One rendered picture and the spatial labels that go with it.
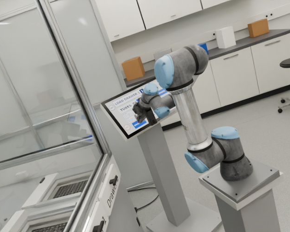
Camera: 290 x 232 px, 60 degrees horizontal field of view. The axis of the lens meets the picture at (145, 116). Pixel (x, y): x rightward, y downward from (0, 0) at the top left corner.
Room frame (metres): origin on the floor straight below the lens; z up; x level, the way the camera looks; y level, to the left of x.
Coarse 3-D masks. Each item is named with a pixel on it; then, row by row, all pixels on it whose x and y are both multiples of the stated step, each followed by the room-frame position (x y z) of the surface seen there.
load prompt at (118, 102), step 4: (140, 88) 1.78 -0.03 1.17; (132, 92) 1.74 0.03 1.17; (136, 92) 1.75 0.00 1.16; (140, 92) 1.75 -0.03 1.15; (124, 96) 1.70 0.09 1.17; (128, 96) 1.71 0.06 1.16; (132, 96) 1.71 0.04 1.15; (136, 96) 1.72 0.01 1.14; (116, 100) 1.67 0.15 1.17; (120, 100) 1.67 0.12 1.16; (124, 100) 1.68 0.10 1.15; (128, 100) 1.68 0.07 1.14; (116, 104) 1.64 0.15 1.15; (120, 104) 1.65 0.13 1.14
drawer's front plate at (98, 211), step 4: (96, 204) 0.94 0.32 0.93; (100, 204) 0.95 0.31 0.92; (96, 208) 0.92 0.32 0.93; (100, 208) 0.94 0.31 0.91; (96, 212) 0.90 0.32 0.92; (100, 212) 0.93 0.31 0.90; (104, 212) 0.96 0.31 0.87; (92, 216) 0.87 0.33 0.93; (96, 216) 0.88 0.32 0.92; (100, 216) 0.91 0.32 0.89; (104, 216) 0.94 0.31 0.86; (92, 220) 0.85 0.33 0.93; (96, 220) 0.87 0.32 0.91; (100, 220) 0.90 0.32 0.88; (108, 220) 0.96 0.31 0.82; (88, 224) 0.83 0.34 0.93; (92, 224) 0.83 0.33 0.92; (96, 224) 0.86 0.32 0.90; (104, 224) 0.92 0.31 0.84; (88, 228) 0.81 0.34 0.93; (92, 228) 0.82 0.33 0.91; (104, 228) 0.90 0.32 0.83
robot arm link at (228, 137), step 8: (216, 128) 1.09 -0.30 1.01; (224, 128) 1.06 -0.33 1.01; (232, 128) 1.03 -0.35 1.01; (216, 136) 1.01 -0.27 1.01; (224, 136) 0.99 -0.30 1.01; (232, 136) 0.99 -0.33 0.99; (224, 144) 0.99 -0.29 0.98; (232, 144) 0.99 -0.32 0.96; (240, 144) 1.01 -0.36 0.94; (224, 152) 0.97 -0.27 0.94; (232, 152) 0.99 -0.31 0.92; (240, 152) 1.00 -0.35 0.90; (224, 160) 1.01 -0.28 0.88
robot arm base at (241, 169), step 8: (232, 160) 0.99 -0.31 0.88; (240, 160) 0.99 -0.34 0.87; (248, 160) 1.03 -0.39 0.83; (224, 168) 1.02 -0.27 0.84; (232, 168) 0.99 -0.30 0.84; (240, 168) 0.98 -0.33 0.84; (248, 168) 0.98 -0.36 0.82; (224, 176) 1.02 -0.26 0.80; (232, 176) 0.98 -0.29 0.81; (240, 176) 0.97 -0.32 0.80; (248, 176) 0.97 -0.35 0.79
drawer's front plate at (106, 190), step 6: (114, 168) 1.26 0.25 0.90; (108, 174) 1.17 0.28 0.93; (114, 174) 1.22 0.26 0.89; (108, 180) 1.12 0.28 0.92; (102, 186) 1.07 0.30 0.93; (108, 186) 1.10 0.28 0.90; (114, 186) 1.16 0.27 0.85; (102, 192) 1.02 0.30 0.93; (108, 192) 1.07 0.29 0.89; (114, 192) 1.13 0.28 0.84; (102, 198) 0.99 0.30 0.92; (108, 198) 1.04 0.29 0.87; (114, 198) 1.10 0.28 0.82; (102, 204) 0.99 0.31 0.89; (108, 210) 1.00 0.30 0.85
